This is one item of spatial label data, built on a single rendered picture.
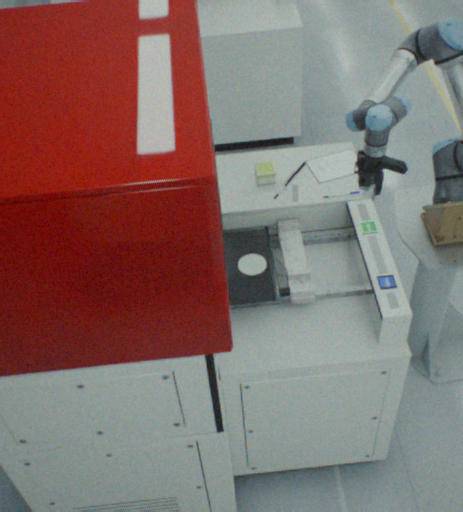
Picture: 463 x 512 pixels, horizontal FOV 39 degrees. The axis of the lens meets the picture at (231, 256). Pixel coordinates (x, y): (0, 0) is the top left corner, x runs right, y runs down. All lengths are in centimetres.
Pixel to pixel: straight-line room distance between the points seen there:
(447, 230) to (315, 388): 77
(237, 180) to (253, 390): 83
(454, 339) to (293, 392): 123
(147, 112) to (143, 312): 46
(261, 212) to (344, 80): 261
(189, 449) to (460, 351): 160
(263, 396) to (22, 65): 130
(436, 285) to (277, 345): 87
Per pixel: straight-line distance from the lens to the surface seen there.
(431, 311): 297
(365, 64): 516
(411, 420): 308
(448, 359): 327
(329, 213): 254
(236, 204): 249
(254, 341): 225
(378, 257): 232
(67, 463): 222
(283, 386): 227
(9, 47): 184
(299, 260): 240
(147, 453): 216
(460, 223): 255
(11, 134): 151
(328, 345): 224
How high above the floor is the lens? 264
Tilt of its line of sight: 47 degrees down
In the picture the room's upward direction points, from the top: 5 degrees counter-clockwise
